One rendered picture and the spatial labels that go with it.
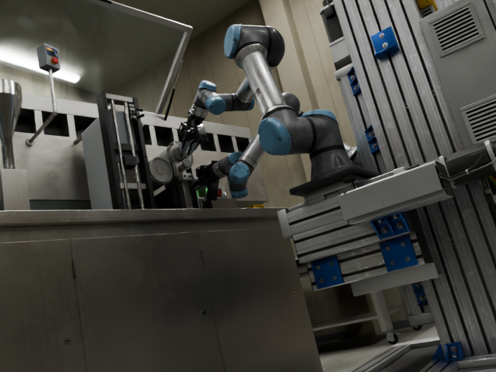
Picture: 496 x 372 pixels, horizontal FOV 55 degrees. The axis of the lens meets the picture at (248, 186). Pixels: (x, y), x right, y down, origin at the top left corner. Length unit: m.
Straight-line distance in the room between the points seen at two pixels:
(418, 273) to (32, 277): 1.11
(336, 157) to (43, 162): 1.34
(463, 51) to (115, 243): 1.23
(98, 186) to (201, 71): 5.12
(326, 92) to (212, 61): 1.94
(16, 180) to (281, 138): 1.00
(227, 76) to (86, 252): 5.42
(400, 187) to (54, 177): 1.55
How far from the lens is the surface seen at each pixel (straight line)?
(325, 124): 1.52
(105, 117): 1.95
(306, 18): 6.36
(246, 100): 2.02
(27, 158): 2.27
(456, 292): 1.54
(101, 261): 1.57
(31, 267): 1.49
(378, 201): 1.27
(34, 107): 2.40
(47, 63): 2.13
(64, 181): 2.29
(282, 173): 5.96
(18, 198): 1.90
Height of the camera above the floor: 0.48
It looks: 15 degrees up
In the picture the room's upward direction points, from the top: 13 degrees counter-clockwise
